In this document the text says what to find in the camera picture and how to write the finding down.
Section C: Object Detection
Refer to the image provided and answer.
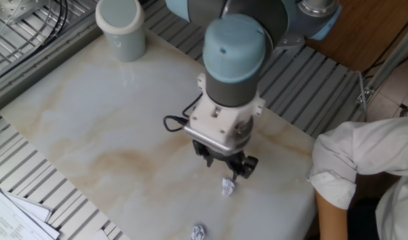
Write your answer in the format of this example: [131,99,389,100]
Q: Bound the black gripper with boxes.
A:
[192,139,259,183]

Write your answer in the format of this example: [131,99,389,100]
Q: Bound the printed paper ball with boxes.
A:
[190,225,207,240]
[221,177,236,197]

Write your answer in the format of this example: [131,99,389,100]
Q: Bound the bare forearm of person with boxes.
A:
[314,189,349,240]

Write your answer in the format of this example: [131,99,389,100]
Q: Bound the silver wrist box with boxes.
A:
[183,123,240,157]

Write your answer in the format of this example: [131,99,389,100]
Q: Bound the silver wrist sensor flange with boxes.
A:
[232,116,255,147]

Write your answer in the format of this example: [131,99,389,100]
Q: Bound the glossy marble pattern mat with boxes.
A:
[0,28,320,240]

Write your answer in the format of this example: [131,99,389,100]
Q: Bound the dark trousers of person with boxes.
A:
[347,199,381,240]

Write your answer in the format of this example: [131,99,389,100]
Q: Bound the stack of printed papers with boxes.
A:
[0,185,61,240]

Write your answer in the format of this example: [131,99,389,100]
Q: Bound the silver perforated mounting plate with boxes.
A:
[0,0,49,26]

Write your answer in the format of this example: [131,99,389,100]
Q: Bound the white plastic wrist bracket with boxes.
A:
[189,73,267,147]

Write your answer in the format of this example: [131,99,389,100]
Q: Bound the dark wrist cable bundle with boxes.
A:
[163,93,204,133]

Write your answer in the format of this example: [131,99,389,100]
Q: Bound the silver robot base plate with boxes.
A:
[273,33,307,51]

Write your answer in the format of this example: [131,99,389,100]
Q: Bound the aluminium frame post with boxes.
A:
[355,19,408,104]

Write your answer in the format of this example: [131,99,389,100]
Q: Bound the grey aluminium table rail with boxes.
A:
[0,19,103,116]

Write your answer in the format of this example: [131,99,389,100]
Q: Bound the black looped table cables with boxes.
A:
[0,0,69,77]

